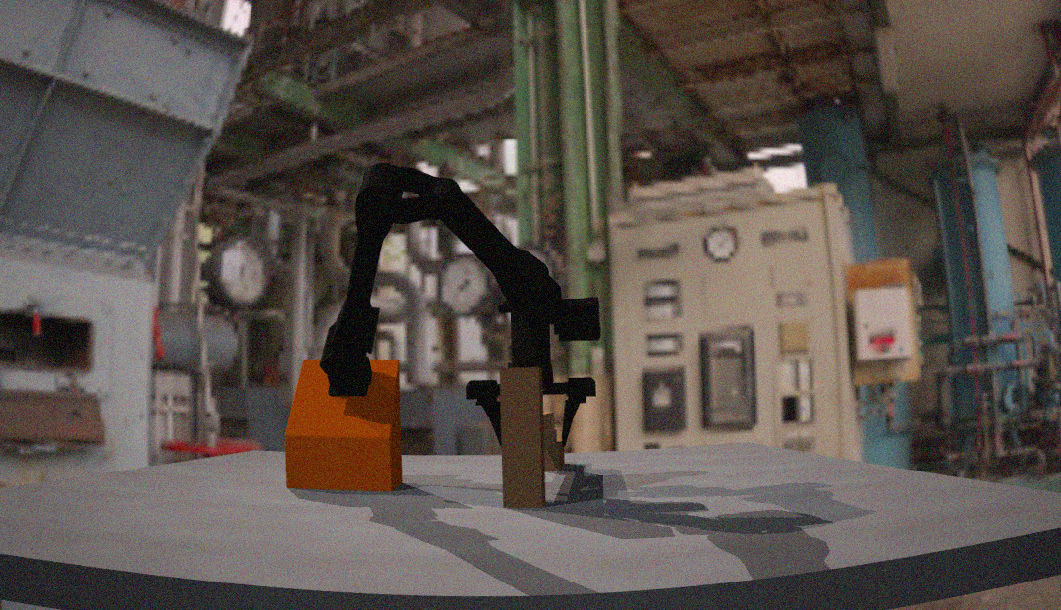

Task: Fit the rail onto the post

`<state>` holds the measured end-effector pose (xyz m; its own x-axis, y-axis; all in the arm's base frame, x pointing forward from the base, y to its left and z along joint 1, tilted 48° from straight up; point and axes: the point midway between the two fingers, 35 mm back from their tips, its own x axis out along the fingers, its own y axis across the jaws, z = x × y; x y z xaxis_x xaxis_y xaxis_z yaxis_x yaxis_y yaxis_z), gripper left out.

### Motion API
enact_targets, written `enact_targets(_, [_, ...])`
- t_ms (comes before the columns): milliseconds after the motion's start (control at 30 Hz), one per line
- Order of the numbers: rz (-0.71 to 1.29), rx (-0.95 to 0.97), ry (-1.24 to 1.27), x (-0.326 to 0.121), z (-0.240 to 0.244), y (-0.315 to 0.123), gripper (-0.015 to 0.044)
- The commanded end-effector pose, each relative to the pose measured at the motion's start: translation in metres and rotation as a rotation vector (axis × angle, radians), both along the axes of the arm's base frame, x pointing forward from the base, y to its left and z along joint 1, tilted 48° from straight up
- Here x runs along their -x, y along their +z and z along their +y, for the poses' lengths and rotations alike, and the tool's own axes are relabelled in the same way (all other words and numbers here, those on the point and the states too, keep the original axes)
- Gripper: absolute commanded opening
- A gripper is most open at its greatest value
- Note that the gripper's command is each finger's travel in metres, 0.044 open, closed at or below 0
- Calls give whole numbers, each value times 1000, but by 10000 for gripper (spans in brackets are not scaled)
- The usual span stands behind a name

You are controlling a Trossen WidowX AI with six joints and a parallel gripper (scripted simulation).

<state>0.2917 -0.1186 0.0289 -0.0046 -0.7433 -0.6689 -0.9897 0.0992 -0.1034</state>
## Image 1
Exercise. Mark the long wooden rail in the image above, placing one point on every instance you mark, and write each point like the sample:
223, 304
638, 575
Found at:
549, 422

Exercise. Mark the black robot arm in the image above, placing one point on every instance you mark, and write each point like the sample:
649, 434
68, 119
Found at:
532, 296

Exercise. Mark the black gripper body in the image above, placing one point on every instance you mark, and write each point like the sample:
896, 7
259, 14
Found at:
533, 354

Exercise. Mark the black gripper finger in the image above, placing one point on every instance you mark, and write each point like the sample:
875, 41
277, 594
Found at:
494, 413
570, 409

